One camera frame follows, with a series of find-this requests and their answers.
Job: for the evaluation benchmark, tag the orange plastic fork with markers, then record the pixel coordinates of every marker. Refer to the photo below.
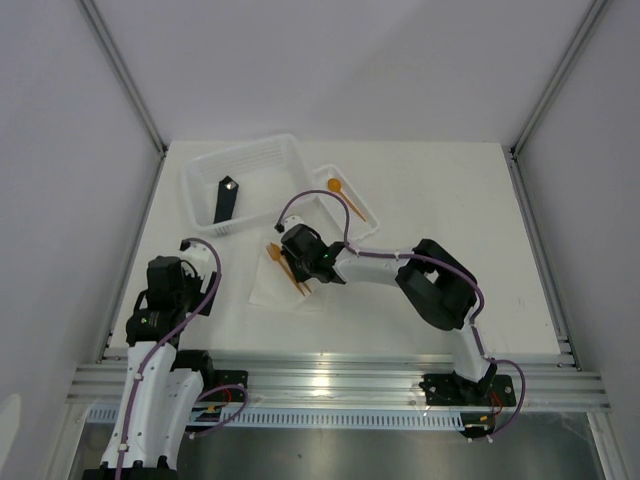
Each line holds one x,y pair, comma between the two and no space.
276,255

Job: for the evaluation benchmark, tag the right side aluminium rail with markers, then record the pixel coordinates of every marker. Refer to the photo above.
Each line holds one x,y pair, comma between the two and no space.
548,282

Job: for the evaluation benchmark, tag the aluminium rail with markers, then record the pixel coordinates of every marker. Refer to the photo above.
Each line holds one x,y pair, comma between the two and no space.
130,255
548,282
350,381

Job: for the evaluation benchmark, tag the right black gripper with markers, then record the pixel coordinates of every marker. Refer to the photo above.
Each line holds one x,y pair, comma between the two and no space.
289,257

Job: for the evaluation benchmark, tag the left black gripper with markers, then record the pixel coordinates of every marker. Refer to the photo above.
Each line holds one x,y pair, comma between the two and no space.
199,297

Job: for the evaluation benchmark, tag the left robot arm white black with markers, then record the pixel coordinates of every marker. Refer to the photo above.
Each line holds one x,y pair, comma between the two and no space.
162,381

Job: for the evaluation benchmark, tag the left aluminium frame post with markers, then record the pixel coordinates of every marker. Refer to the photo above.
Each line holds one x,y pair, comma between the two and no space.
119,68

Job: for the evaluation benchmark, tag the white slotted cable duct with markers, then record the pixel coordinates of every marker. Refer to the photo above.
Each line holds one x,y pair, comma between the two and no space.
259,417

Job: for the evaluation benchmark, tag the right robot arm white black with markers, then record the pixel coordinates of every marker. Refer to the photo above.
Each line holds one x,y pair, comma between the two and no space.
444,293

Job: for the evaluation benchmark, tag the large white plastic basket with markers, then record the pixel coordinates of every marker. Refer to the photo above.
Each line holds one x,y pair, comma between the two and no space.
267,173

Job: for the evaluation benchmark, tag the aluminium frame post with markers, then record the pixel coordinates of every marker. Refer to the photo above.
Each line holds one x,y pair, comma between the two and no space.
578,42
119,68

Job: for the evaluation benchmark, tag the aluminium front rail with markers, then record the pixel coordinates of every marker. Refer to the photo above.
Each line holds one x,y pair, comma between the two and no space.
350,381

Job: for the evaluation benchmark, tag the right aluminium frame post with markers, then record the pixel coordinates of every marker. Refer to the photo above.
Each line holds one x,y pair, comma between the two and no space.
578,42

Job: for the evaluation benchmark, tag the left side aluminium rail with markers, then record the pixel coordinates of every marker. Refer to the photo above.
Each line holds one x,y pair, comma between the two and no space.
130,255

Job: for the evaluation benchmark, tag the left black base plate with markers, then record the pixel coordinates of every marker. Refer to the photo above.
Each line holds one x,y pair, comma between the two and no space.
226,386

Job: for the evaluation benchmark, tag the orange plastic spoon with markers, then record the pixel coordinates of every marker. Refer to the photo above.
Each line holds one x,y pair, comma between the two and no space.
334,185

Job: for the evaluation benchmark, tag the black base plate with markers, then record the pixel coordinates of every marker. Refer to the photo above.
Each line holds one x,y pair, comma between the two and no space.
226,386
453,390

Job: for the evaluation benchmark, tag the small white plastic tray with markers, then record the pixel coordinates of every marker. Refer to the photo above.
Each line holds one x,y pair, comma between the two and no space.
363,222

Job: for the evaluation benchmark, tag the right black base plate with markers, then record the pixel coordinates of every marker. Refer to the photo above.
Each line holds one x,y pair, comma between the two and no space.
453,390

